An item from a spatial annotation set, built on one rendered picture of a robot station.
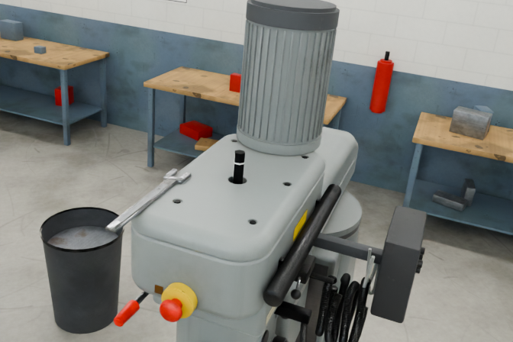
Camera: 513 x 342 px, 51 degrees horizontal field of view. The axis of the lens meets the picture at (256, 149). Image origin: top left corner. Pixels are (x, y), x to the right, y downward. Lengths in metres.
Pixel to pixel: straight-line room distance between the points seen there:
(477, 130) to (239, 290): 4.00
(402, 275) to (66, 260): 2.26
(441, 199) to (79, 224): 3.02
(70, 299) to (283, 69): 2.51
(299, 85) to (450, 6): 4.04
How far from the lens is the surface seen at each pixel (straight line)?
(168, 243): 0.92
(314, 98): 1.17
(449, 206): 4.98
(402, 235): 1.30
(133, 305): 1.03
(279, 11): 1.11
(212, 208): 0.96
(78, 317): 3.48
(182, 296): 0.93
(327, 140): 1.68
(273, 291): 0.92
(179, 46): 5.90
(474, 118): 4.75
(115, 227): 0.89
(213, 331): 1.16
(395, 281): 1.32
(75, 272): 3.26
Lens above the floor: 2.36
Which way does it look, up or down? 23 degrees down
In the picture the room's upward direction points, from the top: 5 degrees clockwise
